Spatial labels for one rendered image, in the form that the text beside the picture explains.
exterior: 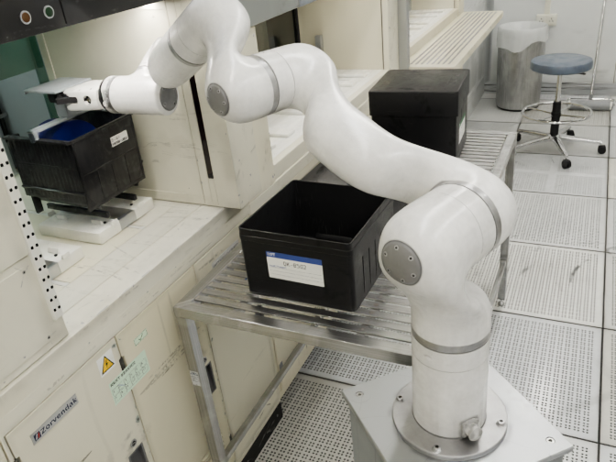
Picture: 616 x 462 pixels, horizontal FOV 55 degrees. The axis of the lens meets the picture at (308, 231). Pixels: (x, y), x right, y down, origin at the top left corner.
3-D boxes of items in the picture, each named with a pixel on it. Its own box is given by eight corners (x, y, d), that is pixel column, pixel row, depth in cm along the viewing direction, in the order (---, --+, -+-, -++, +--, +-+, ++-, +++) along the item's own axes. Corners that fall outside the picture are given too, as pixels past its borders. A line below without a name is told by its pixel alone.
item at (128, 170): (89, 230, 142) (52, 101, 127) (28, 219, 150) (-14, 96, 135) (152, 189, 161) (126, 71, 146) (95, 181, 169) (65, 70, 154)
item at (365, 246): (247, 291, 141) (236, 227, 133) (299, 236, 162) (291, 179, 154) (355, 313, 129) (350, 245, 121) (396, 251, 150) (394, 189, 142)
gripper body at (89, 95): (104, 117, 133) (66, 115, 137) (133, 104, 141) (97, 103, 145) (94, 83, 129) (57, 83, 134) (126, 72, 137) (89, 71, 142)
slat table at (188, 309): (428, 592, 150) (427, 358, 114) (225, 518, 174) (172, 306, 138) (505, 302, 252) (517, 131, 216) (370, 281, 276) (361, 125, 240)
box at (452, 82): (456, 169, 192) (457, 92, 180) (370, 164, 202) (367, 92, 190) (468, 137, 215) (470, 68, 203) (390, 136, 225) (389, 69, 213)
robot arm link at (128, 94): (121, 64, 133) (103, 96, 129) (169, 64, 128) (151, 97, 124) (141, 90, 140) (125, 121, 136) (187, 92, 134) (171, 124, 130)
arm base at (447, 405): (532, 435, 96) (542, 345, 87) (429, 478, 90) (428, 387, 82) (465, 365, 112) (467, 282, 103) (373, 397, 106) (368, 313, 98)
